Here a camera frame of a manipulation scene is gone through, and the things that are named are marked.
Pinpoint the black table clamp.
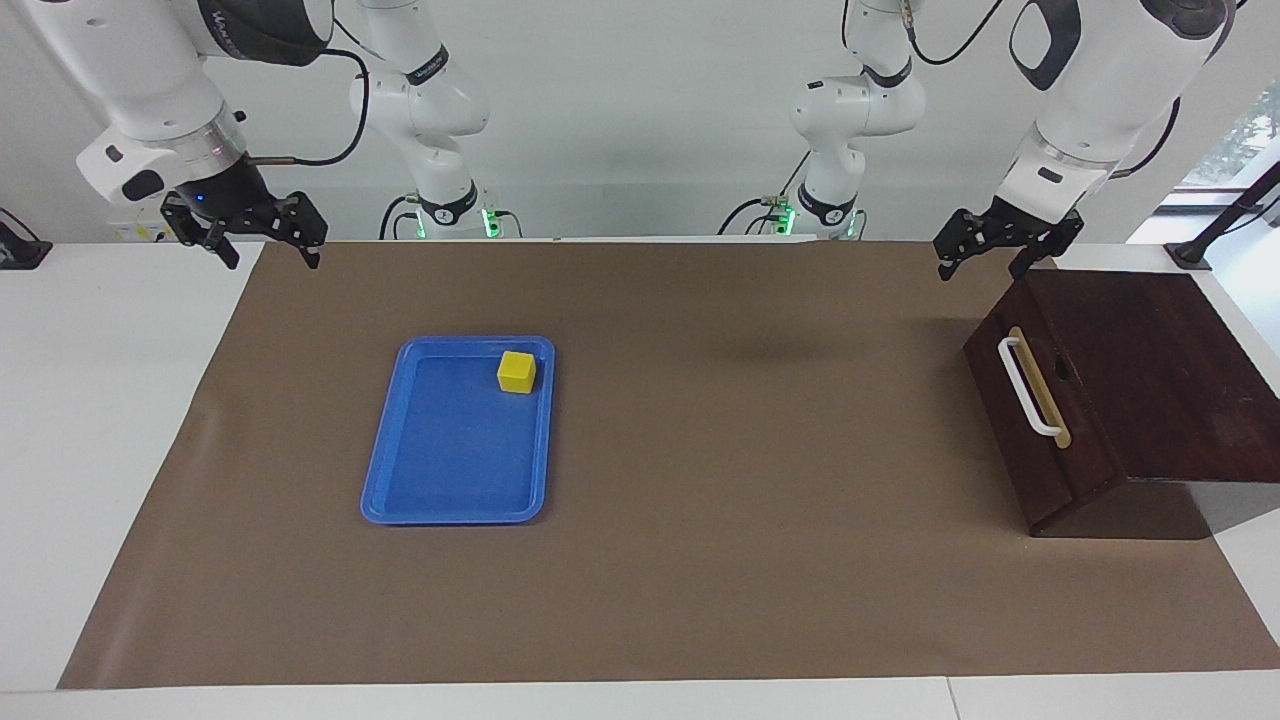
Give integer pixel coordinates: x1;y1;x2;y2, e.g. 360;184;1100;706
0;208;53;271

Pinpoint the black angled stand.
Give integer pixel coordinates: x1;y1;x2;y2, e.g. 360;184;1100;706
1165;160;1280;271

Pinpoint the dark wooden drawer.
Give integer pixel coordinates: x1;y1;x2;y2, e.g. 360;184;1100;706
963;280;1126;536

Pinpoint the blue plastic tray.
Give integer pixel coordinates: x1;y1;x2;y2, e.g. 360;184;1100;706
360;335;556;527

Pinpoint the white wall socket box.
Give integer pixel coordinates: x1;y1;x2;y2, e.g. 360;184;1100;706
108;218;179;244

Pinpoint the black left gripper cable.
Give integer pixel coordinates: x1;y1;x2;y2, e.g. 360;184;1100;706
900;0;1186;179

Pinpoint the black arm base cable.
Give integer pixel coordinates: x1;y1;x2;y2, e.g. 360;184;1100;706
378;193;419;241
717;150;809;238

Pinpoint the black right arm base cable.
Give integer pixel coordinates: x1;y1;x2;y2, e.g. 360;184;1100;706
378;193;419;241

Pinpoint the dark wooden cabinet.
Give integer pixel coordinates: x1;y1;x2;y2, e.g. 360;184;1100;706
963;268;1280;539

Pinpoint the black left arm base cable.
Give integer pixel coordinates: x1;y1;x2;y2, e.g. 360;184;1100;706
717;150;809;238

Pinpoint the brown table mat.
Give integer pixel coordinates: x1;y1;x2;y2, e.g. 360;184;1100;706
57;240;1280;691

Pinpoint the white drawer handle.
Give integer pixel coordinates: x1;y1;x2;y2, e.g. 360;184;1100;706
997;336;1063;438

